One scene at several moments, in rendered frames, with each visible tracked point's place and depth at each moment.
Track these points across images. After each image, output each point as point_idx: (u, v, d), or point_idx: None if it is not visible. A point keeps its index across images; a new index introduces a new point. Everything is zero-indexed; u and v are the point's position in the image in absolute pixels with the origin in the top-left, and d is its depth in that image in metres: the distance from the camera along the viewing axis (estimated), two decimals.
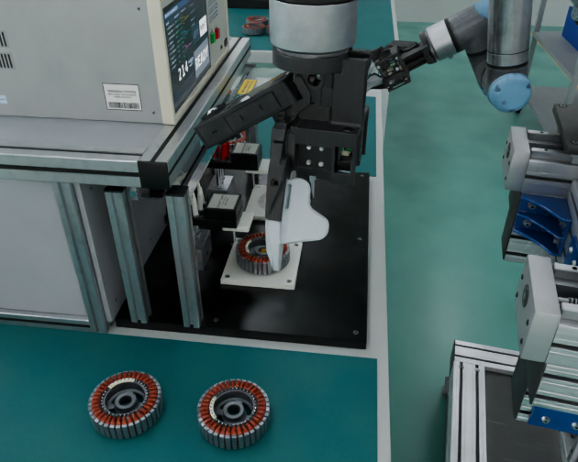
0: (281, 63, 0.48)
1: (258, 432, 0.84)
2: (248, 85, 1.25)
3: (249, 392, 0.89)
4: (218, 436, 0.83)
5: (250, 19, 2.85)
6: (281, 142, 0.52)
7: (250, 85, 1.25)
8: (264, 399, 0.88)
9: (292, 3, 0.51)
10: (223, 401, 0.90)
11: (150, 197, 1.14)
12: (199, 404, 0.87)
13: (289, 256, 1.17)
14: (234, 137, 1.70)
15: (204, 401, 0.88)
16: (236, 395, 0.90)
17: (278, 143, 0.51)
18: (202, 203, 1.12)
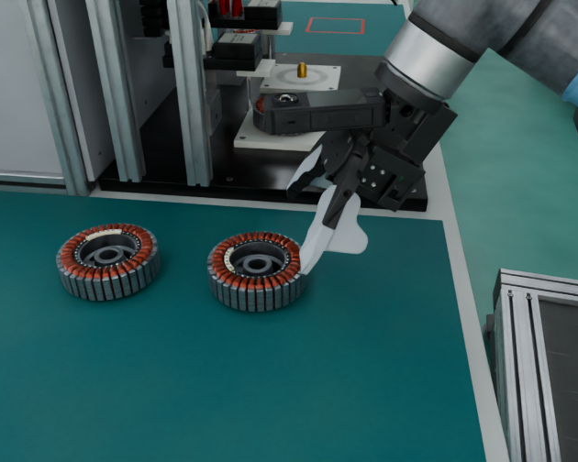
0: (398, 89, 0.50)
1: (293, 287, 0.60)
2: None
3: (277, 244, 0.65)
4: (238, 291, 0.59)
5: None
6: (355, 155, 0.53)
7: None
8: (300, 250, 0.64)
9: None
10: (242, 258, 0.66)
11: (144, 37, 0.90)
12: (210, 257, 0.63)
13: None
14: (244, 29, 1.46)
15: (216, 252, 0.64)
16: (260, 250, 0.66)
17: (359, 157, 0.53)
18: (210, 40, 0.88)
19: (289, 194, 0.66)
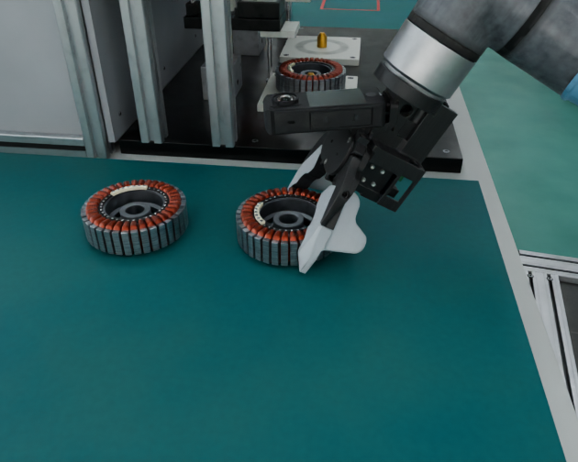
0: (398, 89, 0.50)
1: None
2: None
3: (308, 199, 0.62)
4: (272, 243, 0.56)
5: None
6: (354, 155, 0.53)
7: None
8: None
9: None
10: (272, 214, 0.63)
11: None
12: (238, 211, 0.60)
13: (345, 82, 0.90)
14: None
15: (245, 206, 0.61)
16: (289, 206, 0.63)
17: (358, 158, 0.53)
18: (233, 0, 0.85)
19: None
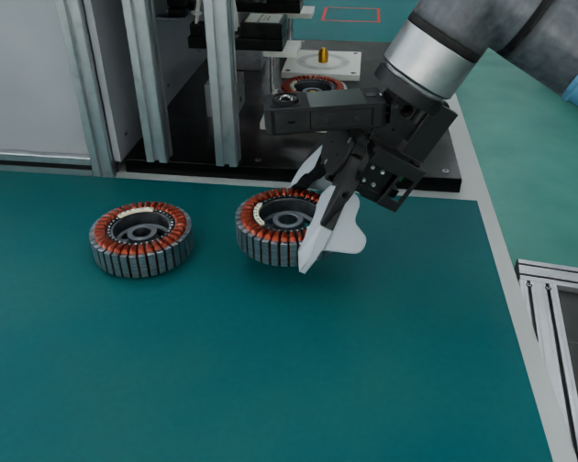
0: (398, 89, 0.50)
1: None
2: None
3: (308, 200, 0.62)
4: (271, 244, 0.56)
5: None
6: (355, 156, 0.53)
7: None
8: None
9: None
10: (271, 214, 0.63)
11: (168, 17, 0.88)
12: (238, 212, 0.60)
13: None
14: None
15: (244, 207, 0.61)
16: (289, 207, 0.63)
17: (358, 159, 0.53)
18: (236, 20, 0.86)
19: None
